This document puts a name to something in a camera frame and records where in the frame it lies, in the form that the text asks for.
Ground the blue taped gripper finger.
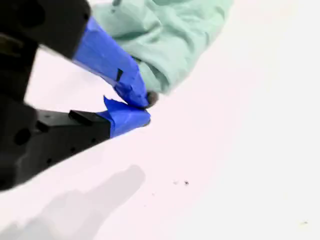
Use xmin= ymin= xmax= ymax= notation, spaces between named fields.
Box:
xmin=17 ymin=95 xmax=152 ymax=181
xmin=38 ymin=0 xmax=160 ymax=109

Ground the pale green T-shirt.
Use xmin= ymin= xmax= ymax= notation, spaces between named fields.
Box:
xmin=90 ymin=0 xmax=235 ymax=95

